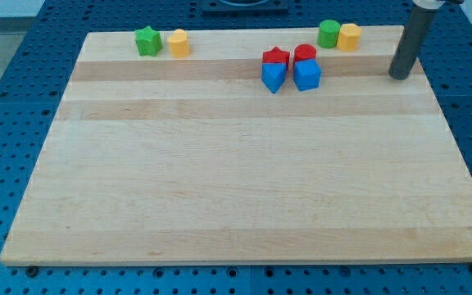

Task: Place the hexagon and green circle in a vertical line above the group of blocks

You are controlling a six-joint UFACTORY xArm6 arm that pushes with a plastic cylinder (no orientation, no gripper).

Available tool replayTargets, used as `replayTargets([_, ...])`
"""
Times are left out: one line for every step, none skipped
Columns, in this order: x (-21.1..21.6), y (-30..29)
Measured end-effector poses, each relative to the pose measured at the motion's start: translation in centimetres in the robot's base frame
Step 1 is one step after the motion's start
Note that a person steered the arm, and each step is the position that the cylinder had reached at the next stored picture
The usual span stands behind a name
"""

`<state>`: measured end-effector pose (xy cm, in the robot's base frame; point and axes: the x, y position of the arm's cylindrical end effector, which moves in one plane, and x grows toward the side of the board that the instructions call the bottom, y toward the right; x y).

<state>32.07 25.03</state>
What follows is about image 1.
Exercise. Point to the light wooden board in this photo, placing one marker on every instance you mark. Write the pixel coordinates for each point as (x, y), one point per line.
(154, 161)

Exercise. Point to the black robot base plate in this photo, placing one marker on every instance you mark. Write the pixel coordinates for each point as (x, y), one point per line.
(243, 6)

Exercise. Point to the green star block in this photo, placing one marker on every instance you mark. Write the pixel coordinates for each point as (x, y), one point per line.
(148, 41)

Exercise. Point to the blue cube block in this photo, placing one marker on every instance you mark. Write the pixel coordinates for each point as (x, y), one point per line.
(307, 75)

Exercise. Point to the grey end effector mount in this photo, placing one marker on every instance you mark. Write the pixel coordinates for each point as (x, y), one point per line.
(435, 4)

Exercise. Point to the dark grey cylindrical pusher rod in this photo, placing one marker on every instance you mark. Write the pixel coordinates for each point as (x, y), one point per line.
(413, 36)

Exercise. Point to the green cylinder block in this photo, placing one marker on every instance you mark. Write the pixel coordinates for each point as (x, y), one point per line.
(328, 33)

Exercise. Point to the yellow heart block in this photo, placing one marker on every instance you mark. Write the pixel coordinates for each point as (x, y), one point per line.
(178, 44)

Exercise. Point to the yellow hexagon block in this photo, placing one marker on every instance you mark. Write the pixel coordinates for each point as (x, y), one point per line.
(349, 37)

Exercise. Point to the red cylinder block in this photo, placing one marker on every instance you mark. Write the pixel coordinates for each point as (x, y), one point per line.
(304, 52)

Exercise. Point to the blue triangle block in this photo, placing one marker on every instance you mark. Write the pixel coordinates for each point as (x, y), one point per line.
(273, 75)

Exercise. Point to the red star block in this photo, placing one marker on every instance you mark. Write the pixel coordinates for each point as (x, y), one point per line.
(276, 55)

